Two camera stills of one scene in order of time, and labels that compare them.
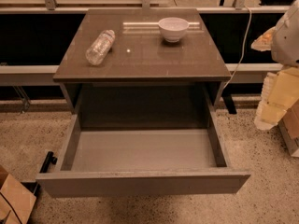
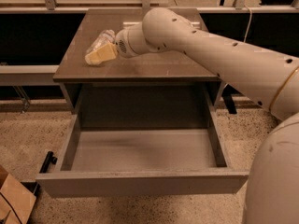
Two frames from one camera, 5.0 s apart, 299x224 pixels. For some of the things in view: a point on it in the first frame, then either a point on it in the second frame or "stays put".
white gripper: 287,42 → 122,43
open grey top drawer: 138,161 stays put
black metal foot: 49,160 stays put
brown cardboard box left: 16,200 stays put
